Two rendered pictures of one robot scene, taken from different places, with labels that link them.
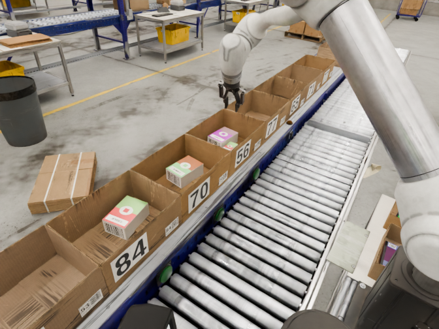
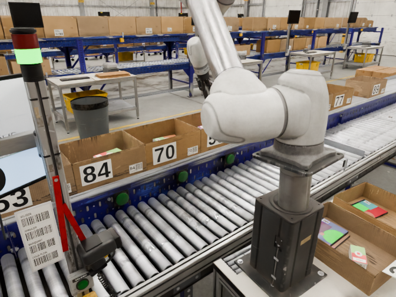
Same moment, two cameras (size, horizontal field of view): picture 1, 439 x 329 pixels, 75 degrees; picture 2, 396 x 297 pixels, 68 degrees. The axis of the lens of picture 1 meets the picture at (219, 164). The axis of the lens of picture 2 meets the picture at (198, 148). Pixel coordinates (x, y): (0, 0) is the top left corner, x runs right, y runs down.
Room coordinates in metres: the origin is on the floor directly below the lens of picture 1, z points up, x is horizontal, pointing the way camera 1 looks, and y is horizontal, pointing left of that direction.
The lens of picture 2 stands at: (-0.43, -0.66, 1.68)
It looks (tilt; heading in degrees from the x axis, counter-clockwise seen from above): 24 degrees down; 21
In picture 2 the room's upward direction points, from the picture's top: straight up
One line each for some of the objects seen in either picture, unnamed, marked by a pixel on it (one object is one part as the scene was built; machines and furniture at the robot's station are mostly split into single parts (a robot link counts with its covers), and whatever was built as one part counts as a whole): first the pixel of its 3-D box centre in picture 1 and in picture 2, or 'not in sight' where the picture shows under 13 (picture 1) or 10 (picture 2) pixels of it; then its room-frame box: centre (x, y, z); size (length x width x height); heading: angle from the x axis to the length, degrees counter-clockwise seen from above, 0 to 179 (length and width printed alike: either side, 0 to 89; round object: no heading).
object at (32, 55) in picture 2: not in sight; (27, 48); (0.07, -0.07, 1.62); 0.05 x 0.05 x 0.06
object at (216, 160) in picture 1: (183, 173); (162, 142); (1.09, 0.17, 0.96); 0.39 x 0.29 x 0.17; 149
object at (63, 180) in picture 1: (66, 179); not in sight; (2.02, 1.41, 0.06); 0.69 x 0.47 x 0.13; 16
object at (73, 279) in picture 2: not in sight; (81, 281); (0.05, -0.10, 0.95); 0.07 x 0.03 x 0.07; 149
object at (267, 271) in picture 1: (253, 262); (195, 213); (0.78, -0.18, 0.72); 0.52 x 0.05 x 0.05; 59
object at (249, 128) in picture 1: (226, 140); (209, 129); (1.43, -0.03, 0.96); 0.39 x 0.29 x 0.17; 149
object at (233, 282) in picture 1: (238, 284); (174, 222); (0.67, -0.11, 0.72); 0.52 x 0.05 x 0.05; 59
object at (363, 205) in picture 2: not in sight; (363, 211); (1.07, -1.01, 0.76); 0.19 x 0.14 x 0.02; 139
